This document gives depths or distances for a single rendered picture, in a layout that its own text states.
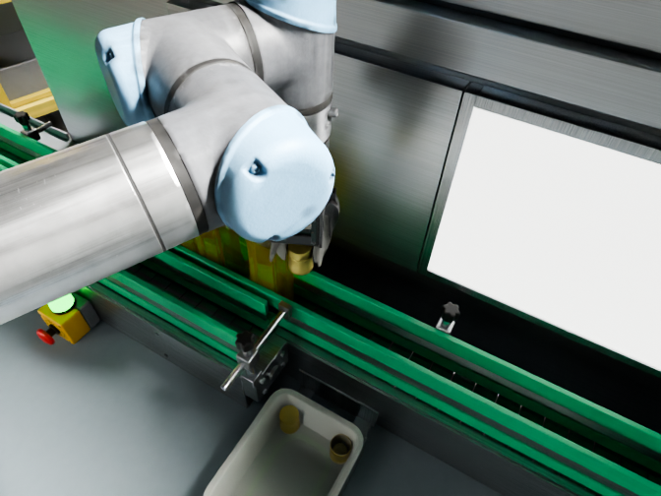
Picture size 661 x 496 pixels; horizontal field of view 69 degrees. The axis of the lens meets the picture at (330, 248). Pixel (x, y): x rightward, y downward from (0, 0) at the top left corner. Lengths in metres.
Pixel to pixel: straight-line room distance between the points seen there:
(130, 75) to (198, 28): 0.06
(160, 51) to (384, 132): 0.39
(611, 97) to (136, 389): 0.88
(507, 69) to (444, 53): 0.07
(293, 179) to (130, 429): 0.77
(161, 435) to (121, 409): 0.10
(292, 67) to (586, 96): 0.33
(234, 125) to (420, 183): 0.47
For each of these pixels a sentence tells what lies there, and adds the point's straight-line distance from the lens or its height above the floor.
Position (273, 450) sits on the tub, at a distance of 0.90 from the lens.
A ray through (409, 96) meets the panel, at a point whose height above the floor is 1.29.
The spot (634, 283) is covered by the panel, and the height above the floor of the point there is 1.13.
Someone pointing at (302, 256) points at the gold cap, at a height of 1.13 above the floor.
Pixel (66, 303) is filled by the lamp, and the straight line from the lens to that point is 1.05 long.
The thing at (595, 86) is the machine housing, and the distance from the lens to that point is 0.60.
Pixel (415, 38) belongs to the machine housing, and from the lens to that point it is 0.63.
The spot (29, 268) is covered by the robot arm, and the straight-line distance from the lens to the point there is 0.28.
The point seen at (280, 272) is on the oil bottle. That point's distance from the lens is 0.79.
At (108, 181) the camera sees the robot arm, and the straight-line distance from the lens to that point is 0.28.
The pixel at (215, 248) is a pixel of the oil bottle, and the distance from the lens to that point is 0.84.
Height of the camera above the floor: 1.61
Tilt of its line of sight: 48 degrees down
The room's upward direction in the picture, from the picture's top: 3 degrees clockwise
